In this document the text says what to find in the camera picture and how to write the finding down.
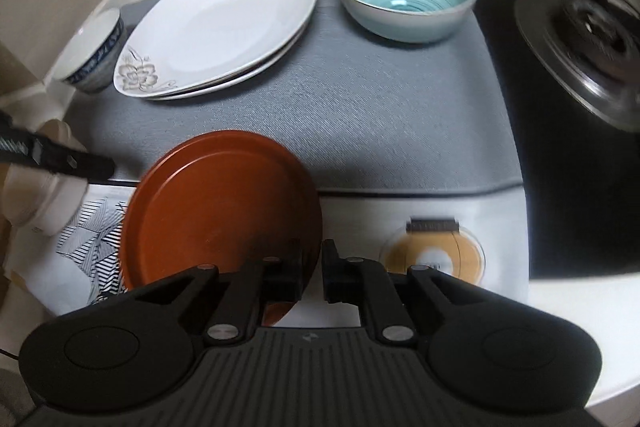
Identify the silver stove burner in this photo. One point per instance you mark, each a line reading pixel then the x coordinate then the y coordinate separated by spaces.
pixel 590 42

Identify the black and white striped cloth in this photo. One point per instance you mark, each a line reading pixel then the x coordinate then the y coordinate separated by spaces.
pixel 90 232

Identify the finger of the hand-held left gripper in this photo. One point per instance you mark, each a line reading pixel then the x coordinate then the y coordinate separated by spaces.
pixel 75 162

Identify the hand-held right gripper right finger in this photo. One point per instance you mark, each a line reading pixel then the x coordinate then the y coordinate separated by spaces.
pixel 332 274

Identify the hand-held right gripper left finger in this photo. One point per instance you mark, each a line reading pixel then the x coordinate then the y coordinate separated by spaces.
pixel 293 271

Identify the white flower print plate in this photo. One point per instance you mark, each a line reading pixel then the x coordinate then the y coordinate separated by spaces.
pixel 215 22
pixel 236 81

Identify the small white bowl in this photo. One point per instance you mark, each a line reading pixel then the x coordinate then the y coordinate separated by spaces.
pixel 45 207

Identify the grey mat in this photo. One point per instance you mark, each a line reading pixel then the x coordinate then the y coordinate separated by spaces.
pixel 350 117

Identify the black gas stove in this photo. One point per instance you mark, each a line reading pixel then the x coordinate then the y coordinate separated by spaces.
pixel 550 167

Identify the blue and white patterned bowl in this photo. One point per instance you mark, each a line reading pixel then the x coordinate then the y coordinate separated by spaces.
pixel 95 57

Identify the brown round plate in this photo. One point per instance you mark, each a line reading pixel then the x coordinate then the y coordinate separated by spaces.
pixel 210 217

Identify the round amber glass disc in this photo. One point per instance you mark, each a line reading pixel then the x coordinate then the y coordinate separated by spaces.
pixel 452 252

